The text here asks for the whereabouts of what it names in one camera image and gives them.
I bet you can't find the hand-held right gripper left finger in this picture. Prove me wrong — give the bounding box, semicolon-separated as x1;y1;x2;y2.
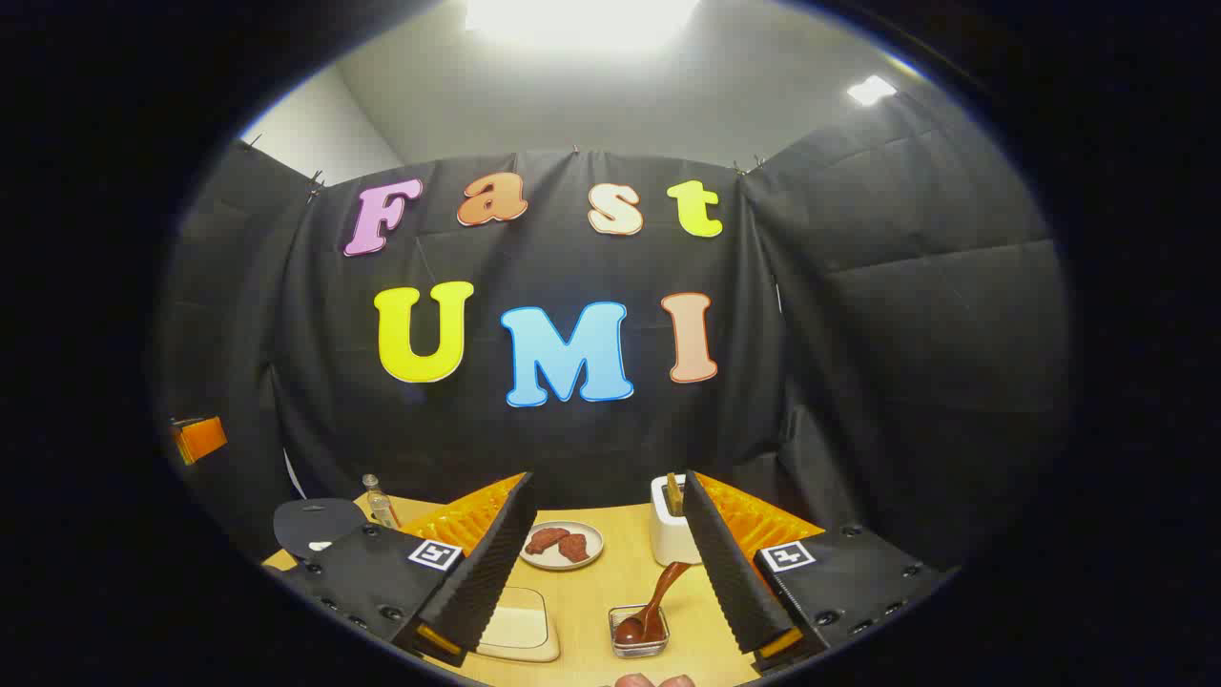
281;470;538;669

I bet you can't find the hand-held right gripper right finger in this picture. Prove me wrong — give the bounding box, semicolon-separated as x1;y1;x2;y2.
681;469;955;678

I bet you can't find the dark wooden spoon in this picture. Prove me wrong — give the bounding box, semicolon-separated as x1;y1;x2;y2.
614;561;693;645

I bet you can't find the metal wire chopstick holder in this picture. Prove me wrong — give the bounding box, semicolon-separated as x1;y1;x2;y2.
609;604;671;659

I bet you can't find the dark grey rice cooker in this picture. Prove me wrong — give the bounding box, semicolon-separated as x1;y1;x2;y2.
274;498;368;559

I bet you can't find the white ceramic holder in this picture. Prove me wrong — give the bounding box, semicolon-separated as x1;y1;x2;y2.
651;474;704;567

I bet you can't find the round white plate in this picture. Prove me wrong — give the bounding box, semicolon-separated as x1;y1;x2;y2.
520;521;605;572

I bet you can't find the small glass bottle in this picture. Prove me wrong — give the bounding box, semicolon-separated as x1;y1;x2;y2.
362;474;402;531

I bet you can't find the large ceiling light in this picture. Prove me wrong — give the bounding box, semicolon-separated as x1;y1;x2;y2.
465;0;702;49

